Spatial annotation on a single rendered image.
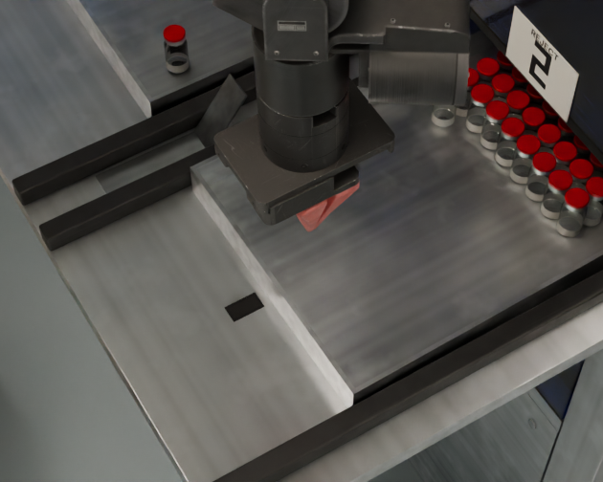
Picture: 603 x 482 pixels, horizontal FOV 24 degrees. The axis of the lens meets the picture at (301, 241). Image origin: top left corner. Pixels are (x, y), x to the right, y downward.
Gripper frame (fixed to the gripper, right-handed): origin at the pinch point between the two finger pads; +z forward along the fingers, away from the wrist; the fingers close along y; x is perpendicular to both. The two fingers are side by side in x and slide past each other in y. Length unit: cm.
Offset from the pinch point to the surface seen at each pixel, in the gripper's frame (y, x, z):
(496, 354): 12.7, -8.0, 19.4
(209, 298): -4.6, 9.3, 20.3
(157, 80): 2.6, 32.7, 20.1
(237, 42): 11.4, 33.0, 20.3
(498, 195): 22.5, 5.6, 20.7
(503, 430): 25, 1, 63
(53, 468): -19, 46, 108
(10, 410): -20, 57, 108
